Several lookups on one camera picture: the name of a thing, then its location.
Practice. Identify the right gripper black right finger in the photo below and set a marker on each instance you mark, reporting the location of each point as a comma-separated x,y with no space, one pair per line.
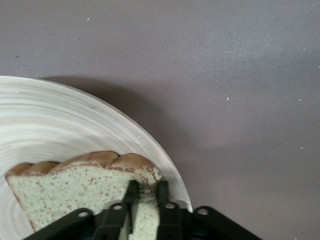
170,222

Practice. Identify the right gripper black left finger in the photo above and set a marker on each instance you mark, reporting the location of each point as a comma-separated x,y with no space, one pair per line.
110,222

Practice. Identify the white bread slice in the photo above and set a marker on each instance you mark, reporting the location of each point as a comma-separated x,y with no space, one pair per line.
75,190

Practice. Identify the round wooden plate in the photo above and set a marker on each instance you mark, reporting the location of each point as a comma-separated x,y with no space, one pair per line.
62,120

